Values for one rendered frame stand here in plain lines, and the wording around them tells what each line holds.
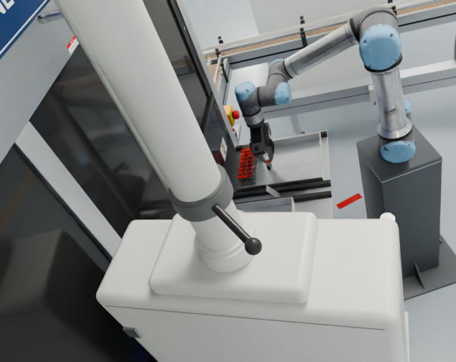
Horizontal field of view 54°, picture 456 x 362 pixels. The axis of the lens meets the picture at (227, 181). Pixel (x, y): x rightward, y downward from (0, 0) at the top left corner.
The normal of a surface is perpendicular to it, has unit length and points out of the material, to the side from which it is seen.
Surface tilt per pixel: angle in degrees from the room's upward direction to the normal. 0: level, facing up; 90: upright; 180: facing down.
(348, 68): 90
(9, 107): 90
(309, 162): 0
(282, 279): 0
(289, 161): 0
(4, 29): 90
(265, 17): 90
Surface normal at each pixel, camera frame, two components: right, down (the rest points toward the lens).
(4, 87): 0.95, -0.14
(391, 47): -0.24, 0.64
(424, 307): -0.30, -0.68
